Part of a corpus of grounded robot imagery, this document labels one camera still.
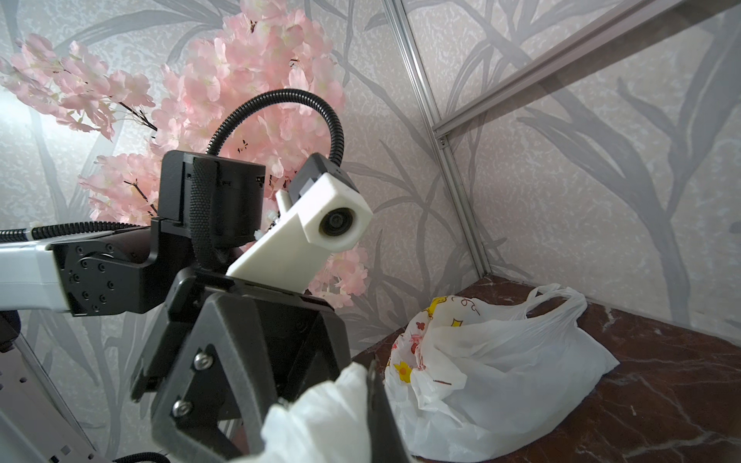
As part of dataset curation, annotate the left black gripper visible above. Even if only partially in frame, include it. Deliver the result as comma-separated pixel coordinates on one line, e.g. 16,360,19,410
129,149,353,463

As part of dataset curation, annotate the white cartoon plastic bag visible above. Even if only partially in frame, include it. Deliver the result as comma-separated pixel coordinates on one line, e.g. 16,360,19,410
237,363,372,462

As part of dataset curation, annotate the white printed plastic bag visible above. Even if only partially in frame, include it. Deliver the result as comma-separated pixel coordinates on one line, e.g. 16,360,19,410
384,284,618,462

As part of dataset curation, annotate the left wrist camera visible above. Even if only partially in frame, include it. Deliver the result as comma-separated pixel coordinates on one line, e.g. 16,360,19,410
226,154,372,293

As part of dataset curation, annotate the pink artificial blossom tree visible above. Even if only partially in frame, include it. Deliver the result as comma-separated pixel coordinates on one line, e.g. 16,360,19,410
1,1,372,316

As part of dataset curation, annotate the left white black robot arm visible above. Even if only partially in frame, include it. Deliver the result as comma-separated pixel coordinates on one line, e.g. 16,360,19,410
1,89,372,462

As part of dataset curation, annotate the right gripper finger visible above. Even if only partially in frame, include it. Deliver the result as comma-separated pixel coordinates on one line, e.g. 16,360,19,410
367,359,414,463

